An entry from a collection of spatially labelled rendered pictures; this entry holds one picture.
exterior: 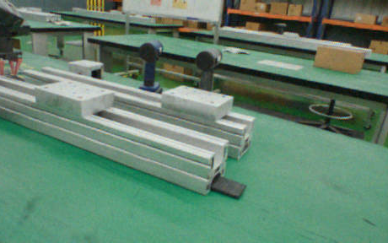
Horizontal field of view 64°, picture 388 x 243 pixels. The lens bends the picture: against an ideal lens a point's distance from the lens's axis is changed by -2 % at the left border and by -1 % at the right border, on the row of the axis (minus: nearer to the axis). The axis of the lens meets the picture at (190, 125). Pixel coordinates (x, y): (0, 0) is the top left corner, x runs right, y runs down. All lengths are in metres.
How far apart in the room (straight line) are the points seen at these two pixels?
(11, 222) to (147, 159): 0.28
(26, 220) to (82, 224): 0.09
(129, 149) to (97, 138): 0.09
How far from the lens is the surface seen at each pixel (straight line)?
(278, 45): 3.96
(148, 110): 0.88
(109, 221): 0.56
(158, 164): 0.66
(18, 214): 0.60
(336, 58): 2.53
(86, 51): 4.07
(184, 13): 3.95
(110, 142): 0.72
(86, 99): 0.75
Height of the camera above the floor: 1.13
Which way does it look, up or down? 21 degrees down
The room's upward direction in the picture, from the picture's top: 6 degrees clockwise
